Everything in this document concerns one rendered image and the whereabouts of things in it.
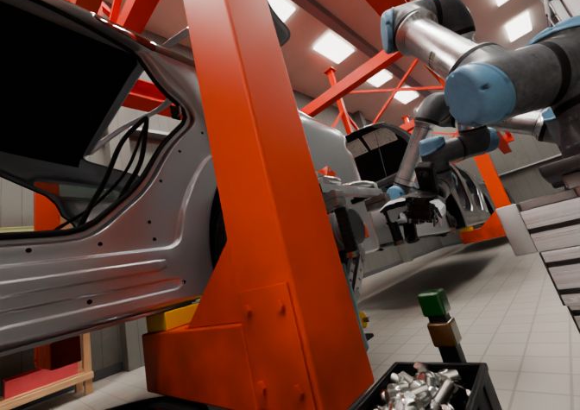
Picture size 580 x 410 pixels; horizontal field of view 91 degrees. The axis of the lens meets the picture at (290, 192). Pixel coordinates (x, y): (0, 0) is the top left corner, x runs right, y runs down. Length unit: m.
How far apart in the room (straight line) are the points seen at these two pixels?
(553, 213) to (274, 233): 0.47
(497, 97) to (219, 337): 0.69
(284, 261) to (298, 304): 0.07
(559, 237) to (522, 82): 0.27
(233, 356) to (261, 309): 0.15
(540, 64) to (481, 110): 0.11
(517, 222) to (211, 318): 0.65
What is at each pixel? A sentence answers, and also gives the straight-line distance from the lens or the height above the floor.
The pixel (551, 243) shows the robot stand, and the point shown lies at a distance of 0.66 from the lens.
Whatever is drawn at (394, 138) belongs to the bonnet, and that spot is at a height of 2.18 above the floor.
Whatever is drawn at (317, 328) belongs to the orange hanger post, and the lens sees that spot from 0.53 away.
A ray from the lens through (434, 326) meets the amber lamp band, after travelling 0.61.
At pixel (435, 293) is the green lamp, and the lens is 0.59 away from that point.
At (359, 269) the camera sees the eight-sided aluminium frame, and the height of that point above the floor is 0.69.
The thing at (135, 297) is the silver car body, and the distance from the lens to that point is 0.92.
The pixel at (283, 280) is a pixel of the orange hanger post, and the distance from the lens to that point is 0.51.
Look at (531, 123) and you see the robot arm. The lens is 1.35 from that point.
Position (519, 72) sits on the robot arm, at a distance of 0.64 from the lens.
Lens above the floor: 0.76
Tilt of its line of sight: 15 degrees up
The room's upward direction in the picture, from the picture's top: 14 degrees counter-clockwise
